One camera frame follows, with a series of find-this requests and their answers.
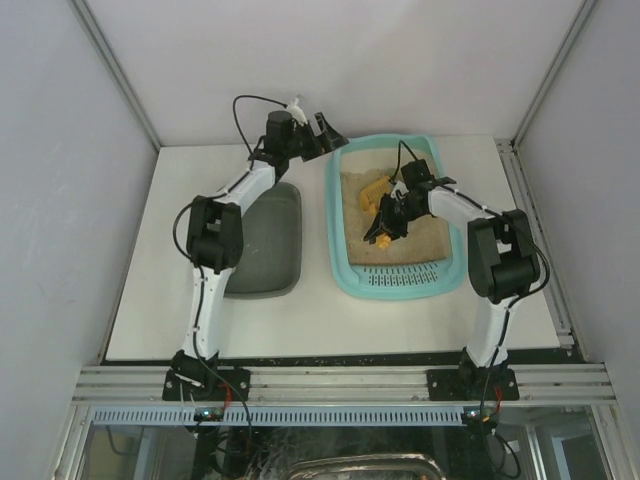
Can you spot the dark grey plastic tray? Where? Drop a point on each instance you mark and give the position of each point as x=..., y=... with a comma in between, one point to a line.
x=270, y=265

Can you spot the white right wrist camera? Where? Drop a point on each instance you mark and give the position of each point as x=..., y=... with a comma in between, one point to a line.
x=399, y=190

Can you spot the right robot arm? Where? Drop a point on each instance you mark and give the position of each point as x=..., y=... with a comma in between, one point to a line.
x=503, y=262

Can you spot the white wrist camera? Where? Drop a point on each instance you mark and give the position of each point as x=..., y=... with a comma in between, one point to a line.
x=399, y=190
x=294, y=108

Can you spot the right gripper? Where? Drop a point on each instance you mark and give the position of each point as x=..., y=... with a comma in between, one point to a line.
x=396, y=214

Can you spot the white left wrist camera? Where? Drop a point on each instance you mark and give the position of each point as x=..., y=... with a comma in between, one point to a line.
x=294, y=108

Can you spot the aluminium mounting rail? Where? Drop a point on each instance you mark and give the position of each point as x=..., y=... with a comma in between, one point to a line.
x=539, y=385

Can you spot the blue slotted cable duct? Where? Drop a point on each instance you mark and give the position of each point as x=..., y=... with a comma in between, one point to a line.
x=278, y=416

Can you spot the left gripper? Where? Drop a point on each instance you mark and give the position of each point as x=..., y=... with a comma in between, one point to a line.
x=314, y=143

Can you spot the orange litter scoop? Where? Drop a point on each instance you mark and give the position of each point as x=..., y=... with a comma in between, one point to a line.
x=369, y=200

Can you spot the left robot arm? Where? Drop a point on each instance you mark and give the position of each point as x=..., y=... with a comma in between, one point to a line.
x=214, y=242

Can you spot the beige cat litter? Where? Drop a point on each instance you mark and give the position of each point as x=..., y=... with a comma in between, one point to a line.
x=428, y=238

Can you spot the teal litter box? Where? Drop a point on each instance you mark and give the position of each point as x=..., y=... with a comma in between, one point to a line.
x=391, y=280

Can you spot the metal bowl below table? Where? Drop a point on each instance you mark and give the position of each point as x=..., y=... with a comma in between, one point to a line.
x=370, y=466

